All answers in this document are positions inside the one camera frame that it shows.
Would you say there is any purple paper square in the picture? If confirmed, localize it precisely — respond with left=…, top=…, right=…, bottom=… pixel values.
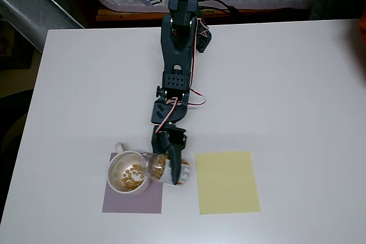
left=102, top=152, right=164, bottom=214

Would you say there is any glass jar of soybeans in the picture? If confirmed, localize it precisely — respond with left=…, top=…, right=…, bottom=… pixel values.
left=140, top=151, right=192, bottom=187

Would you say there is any red and white servo cable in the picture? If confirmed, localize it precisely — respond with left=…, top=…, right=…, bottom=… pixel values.
left=156, top=18, right=206, bottom=133

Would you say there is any brown wooden bed frame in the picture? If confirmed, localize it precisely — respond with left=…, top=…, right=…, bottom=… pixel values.
left=96, top=6, right=312, bottom=22

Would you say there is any white ceramic mug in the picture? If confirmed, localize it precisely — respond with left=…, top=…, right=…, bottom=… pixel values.
left=107, top=142, right=153, bottom=196

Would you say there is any yellow paper square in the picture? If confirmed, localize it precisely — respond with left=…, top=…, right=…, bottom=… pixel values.
left=195, top=150, right=261, bottom=215

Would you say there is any black cable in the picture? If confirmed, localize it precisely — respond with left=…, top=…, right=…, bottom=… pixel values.
left=196, top=0, right=238, bottom=14

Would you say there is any silver foil tube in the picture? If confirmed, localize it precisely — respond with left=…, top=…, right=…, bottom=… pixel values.
left=0, top=0, right=85, bottom=53

